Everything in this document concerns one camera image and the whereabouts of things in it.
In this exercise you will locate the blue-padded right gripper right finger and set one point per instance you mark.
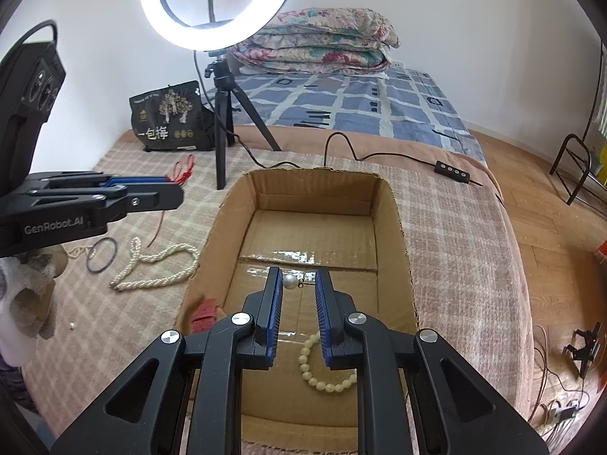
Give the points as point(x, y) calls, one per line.
point(416, 394)

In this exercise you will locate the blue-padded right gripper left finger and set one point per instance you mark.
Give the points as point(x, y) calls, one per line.
point(183, 393)

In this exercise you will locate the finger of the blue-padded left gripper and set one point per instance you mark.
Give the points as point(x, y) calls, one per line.
point(142, 196)
point(137, 181)

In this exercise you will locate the white pearl earring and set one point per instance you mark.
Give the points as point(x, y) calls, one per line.
point(292, 281)

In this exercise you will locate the white gloved left hand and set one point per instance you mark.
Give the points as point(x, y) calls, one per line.
point(28, 306)

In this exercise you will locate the dark blue bangle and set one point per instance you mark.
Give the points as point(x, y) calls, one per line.
point(101, 255)

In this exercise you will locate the black snack bag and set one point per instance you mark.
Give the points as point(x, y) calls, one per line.
point(172, 118)

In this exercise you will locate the beige plaid blanket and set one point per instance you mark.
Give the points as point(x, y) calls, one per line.
point(466, 270)

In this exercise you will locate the brown cardboard box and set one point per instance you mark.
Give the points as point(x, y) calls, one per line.
point(301, 220)

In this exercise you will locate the black tripod stand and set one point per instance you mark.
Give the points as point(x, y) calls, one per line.
point(226, 88)

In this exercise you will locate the folded floral quilt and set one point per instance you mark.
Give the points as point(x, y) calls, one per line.
point(322, 40)

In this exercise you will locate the small black floor tripod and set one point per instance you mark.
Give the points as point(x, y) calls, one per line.
point(587, 353)

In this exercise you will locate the blue checkered bed sheet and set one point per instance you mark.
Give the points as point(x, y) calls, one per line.
point(402, 104)

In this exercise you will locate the black clothes rack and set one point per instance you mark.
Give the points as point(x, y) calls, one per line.
point(580, 165)

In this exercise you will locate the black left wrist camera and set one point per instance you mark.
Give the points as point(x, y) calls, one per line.
point(32, 75)

